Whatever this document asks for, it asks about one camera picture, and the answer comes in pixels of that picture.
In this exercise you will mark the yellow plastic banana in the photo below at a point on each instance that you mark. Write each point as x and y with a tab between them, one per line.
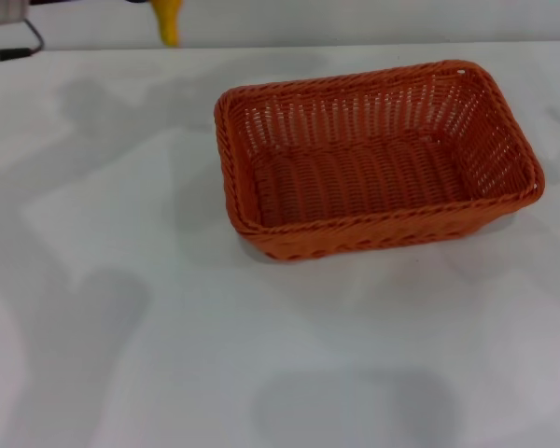
168	23

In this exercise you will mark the orange woven plastic basket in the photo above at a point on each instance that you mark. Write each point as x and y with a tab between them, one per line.
354	182

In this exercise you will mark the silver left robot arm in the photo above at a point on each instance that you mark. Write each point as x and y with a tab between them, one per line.
7	11

